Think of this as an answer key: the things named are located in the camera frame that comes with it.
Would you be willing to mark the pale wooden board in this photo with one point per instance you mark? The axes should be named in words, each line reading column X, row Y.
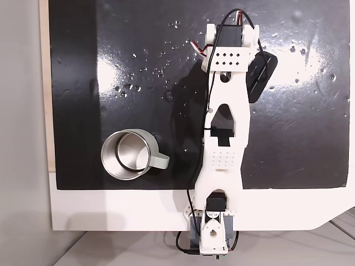
column 44, row 83

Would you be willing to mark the black oval camera box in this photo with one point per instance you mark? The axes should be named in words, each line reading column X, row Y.
column 260, row 77

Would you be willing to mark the glossy black mat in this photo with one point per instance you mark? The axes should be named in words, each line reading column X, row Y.
column 138, row 27

